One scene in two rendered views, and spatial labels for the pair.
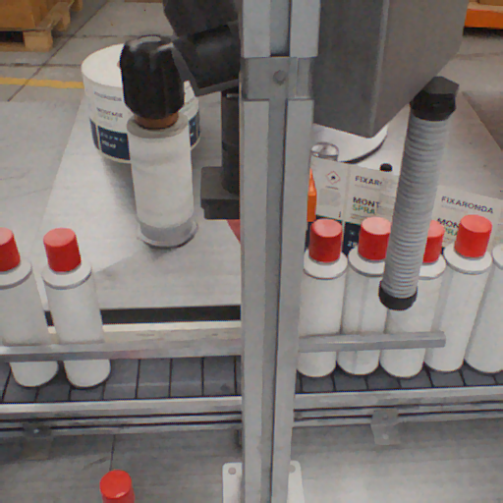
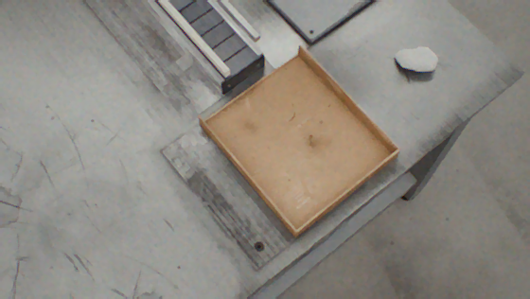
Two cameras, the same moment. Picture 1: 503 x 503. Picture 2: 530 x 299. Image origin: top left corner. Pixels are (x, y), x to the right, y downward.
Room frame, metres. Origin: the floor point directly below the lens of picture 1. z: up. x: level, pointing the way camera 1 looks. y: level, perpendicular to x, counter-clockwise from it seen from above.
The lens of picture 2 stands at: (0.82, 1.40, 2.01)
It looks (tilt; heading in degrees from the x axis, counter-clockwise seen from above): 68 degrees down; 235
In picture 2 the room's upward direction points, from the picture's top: 1 degrees counter-clockwise
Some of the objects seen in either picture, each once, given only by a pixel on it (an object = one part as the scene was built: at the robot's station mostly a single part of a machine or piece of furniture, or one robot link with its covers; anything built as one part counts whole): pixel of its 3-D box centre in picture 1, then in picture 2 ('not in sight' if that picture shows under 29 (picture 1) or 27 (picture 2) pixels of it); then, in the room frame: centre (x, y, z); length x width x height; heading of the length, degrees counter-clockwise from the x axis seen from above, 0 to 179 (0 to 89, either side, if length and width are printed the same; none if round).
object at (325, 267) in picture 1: (319, 301); not in sight; (0.54, -0.08, 0.98); 0.05 x 0.05 x 0.20
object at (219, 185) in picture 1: (249, 166); not in sight; (0.60, 0.00, 1.12); 0.10 x 0.07 x 0.07; 92
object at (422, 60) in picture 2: not in sight; (416, 59); (0.19, 1.03, 0.85); 0.08 x 0.07 x 0.04; 100
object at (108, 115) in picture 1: (143, 100); not in sight; (1.11, 0.19, 0.95); 0.20 x 0.20 x 0.14
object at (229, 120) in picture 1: (251, 111); not in sight; (0.61, 0.00, 1.18); 0.07 x 0.06 x 0.07; 171
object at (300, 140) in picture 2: not in sight; (297, 136); (0.49, 1.03, 0.85); 0.30 x 0.26 x 0.04; 93
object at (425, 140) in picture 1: (414, 204); not in sight; (0.45, -0.14, 1.18); 0.04 x 0.04 x 0.21
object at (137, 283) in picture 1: (287, 182); not in sight; (0.99, -0.07, 0.86); 0.80 x 0.67 x 0.05; 93
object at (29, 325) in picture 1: (18, 309); not in sight; (0.53, 0.25, 0.98); 0.05 x 0.05 x 0.20
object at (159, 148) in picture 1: (159, 143); not in sight; (0.81, 0.12, 1.03); 0.09 x 0.09 x 0.30
